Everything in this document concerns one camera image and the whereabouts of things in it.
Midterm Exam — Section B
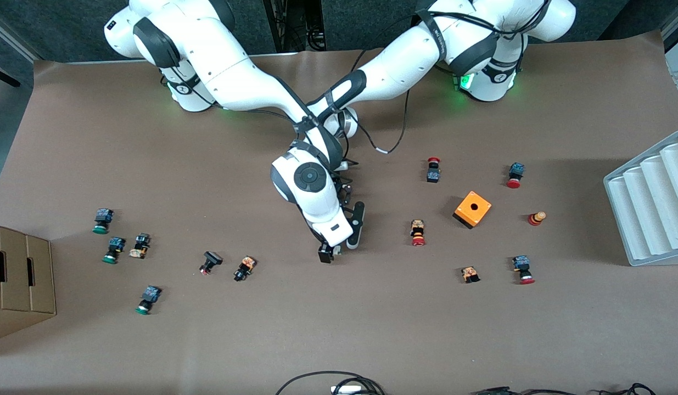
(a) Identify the brown paper table cover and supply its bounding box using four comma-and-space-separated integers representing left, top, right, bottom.
0, 30, 678, 395

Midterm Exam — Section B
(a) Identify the black button with orange block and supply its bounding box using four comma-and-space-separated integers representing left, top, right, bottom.
233, 256, 257, 283

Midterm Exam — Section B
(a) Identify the black square button red base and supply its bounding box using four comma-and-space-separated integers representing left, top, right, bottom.
199, 251, 224, 275

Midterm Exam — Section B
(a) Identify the green button with blue block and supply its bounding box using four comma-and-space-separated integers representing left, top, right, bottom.
92, 208, 115, 235
135, 285, 163, 316
102, 236, 126, 265

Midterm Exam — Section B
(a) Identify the brown cardboard box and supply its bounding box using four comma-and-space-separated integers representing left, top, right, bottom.
0, 222, 58, 343

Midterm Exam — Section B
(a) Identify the white ridged plastic tray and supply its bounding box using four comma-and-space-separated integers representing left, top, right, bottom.
603, 131, 678, 267

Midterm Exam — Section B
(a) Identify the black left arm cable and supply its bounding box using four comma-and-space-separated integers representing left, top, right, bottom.
347, 91, 411, 155

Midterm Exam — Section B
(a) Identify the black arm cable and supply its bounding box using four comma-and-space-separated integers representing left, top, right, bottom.
347, 91, 411, 155
223, 107, 295, 122

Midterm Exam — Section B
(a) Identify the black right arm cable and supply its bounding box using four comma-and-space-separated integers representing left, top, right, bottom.
223, 107, 295, 122

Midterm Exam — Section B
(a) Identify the black looped floor cable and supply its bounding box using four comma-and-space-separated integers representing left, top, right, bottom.
276, 371, 386, 395

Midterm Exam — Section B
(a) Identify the orange button enclosure box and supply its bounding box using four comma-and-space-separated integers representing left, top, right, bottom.
453, 190, 492, 230

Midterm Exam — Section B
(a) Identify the black curly cable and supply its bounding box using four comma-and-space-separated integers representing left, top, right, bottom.
599, 383, 658, 395

